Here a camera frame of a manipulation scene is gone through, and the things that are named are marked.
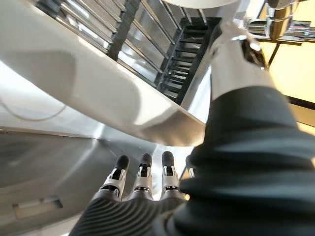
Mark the beige round plate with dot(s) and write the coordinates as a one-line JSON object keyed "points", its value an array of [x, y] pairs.
{"points": [[73, 61]]}

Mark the black steel dish rack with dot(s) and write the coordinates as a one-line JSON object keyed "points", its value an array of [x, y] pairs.
{"points": [[125, 24]]}

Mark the stainless steel sink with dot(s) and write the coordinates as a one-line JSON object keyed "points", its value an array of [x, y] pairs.
{"points": [[61, 159]]}

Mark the chrome pull-out faucet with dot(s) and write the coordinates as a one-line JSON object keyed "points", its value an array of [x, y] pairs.
{"points": [[280, 14]]}

